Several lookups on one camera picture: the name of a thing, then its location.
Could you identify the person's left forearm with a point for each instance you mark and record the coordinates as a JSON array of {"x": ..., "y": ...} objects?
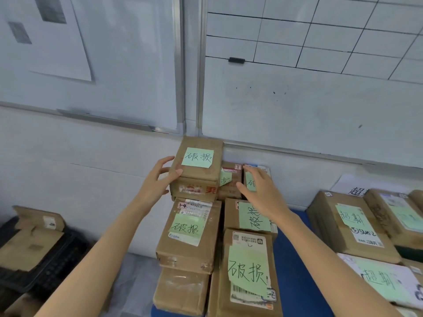
[{"x": 95, "y": 260}]

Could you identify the cardboard box barcode label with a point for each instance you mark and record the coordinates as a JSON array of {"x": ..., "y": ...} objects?
[{"x": 185, "y": 247}]

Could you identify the person's right thumb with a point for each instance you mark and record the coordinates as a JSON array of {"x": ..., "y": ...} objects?
[{"x": 244, "y": 189}]

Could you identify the white parcel green note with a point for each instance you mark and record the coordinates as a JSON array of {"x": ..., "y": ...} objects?
[{"x": 383, "y": 277}]

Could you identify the small cardboard box red print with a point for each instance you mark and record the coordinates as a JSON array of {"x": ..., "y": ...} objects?
[{"x": 198, "y": 181}]

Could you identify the large cardboard box green note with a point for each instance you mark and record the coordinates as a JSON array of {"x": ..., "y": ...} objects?
[{"x": 327, "y": 224}]

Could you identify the black whiteboard magnet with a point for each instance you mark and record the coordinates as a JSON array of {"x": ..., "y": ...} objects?
[{"x": 236, "y": 60}]

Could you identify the flattened cardboard pieces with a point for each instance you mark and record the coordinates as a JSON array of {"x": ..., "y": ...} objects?
[{"x": 29, "y": 244}]

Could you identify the whiteboard with paper sheet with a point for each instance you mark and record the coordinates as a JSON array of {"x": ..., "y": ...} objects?
[{"x": 132, "y": 62}]

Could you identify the small taped cardboard box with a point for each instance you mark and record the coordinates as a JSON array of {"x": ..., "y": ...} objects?
[{"x": 229, "y": 188}]

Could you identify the flat cardboard box green note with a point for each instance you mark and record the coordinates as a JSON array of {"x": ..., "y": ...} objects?
[{"x": 231, "y": 217}]

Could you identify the person's left thumb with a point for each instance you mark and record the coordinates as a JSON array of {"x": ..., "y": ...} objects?
[{"x": 174, "y": 176}]

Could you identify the plain taped cardboard box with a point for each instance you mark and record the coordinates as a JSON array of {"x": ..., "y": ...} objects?
[{"x": 180, "y": 290}]

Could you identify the worn cardboard box green note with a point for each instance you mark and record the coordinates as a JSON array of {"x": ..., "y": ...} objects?
[{"x": 386, "y": 224}]

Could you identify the person's left hand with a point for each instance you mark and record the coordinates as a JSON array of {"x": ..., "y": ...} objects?
[{"x": 150, "y": 191}]

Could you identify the long cardboard box green note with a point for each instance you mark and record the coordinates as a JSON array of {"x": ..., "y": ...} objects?
[{"x": 244, "y": 307}]

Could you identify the person's right hand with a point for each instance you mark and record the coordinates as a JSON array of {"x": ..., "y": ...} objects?
[{"x": 267, "y": 194}]

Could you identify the white paper sign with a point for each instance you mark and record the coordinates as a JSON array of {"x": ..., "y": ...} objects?
[{"x": 347, "y": 186}]

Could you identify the person's right forearm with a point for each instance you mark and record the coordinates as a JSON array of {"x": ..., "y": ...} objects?
[{"x": 330, "y": 270}]

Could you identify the black plastic crate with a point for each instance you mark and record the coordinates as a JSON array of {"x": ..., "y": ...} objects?
[{"x": 56, "y": 264}]

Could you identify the whiteboard with black grid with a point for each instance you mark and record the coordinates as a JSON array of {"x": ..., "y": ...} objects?
[{"x": 297, "y": 102}]

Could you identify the white paper sheet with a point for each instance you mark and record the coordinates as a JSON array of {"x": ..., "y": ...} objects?
[{"x": 39, "y": 46}]

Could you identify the small box white label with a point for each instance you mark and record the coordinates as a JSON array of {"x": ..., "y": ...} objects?
[{"x": 248, "y": 168}]

